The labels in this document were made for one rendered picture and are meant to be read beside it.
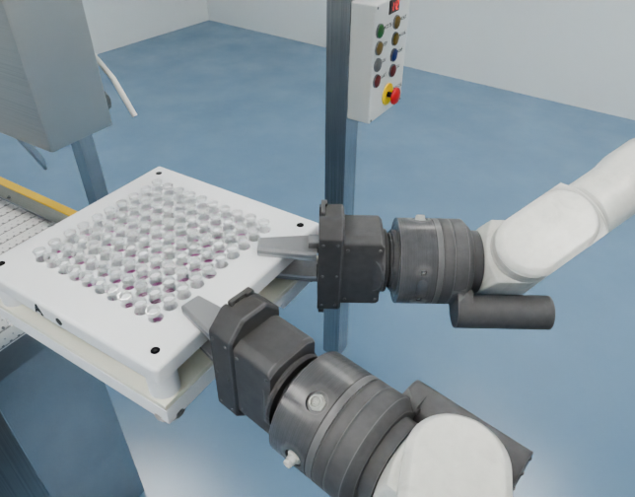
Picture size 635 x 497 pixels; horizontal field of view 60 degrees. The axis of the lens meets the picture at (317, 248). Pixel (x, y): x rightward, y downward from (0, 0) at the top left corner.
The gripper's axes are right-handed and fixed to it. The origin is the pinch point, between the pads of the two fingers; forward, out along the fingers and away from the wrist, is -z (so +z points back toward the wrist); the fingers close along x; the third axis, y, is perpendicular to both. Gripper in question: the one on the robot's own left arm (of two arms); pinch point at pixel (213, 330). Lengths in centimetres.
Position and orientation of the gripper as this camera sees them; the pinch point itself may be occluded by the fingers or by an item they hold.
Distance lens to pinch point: 49.3
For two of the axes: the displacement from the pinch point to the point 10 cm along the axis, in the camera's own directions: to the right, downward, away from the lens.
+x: -0.3, 7.8, 6.2
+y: 6.5, -4.6, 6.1
